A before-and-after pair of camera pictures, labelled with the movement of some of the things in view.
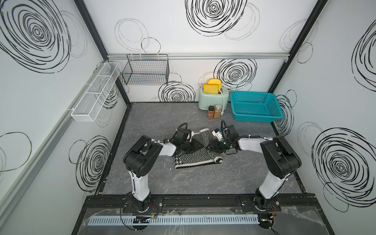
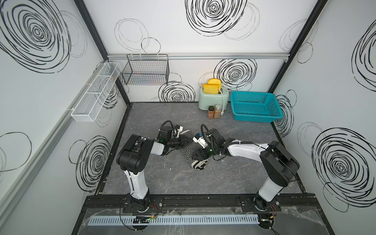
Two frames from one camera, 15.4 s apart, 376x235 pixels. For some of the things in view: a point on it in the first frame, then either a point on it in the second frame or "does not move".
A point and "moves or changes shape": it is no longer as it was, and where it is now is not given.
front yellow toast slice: x=211 y=88 does not move
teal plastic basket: x=254 y=106 does not move
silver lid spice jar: x=217 y=112 does not move
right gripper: x=215 y=146 -> x=198 y=153
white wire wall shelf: x=87 y=108 does not move
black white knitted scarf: x=203 y=155 moves or changes shape
